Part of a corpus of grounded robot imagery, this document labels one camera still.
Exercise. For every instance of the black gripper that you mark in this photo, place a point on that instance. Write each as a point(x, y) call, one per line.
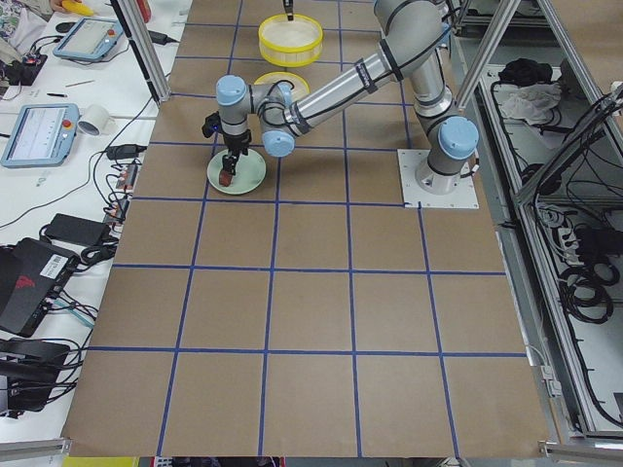
point(237, 141)

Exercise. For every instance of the brown bun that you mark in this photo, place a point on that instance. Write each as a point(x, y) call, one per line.
point(225, 178)

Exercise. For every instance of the yellow steamer layer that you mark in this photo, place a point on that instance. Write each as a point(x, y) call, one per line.
point(297, 85)
point(290, 43)

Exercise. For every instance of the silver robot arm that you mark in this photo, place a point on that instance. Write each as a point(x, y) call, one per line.
point(412, 31)

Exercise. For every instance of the light green plate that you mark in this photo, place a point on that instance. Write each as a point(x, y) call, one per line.
point(250, 173)

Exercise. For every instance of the white tape roll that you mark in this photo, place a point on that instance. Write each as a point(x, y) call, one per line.
point(96, 121)

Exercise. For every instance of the upper teach pendant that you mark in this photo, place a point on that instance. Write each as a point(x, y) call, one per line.
point(89, 39)

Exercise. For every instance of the teach pendant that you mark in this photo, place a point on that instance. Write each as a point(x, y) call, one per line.
point(42, 136)
point(89, 39)

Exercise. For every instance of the yellow banana toy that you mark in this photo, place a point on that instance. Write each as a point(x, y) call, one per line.
point(77, 7)

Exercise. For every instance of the black power adapter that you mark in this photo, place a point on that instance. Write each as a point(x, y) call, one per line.
point(76, 230)

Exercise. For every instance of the lower teach pendant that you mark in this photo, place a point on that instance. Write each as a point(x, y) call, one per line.
point(42, 136)

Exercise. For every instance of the black laptop computer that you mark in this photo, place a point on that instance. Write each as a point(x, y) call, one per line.
point(45, 269)

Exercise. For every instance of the black cloth bundle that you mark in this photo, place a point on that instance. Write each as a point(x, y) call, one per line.
point(524, 72)

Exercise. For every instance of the white cloth bundle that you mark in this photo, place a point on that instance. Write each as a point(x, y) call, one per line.
point(533, 104)

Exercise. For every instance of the aluminium frame post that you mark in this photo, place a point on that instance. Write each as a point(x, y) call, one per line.
point(131, 20)

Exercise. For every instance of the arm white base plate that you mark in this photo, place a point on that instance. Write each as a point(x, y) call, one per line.
point(424, 188)

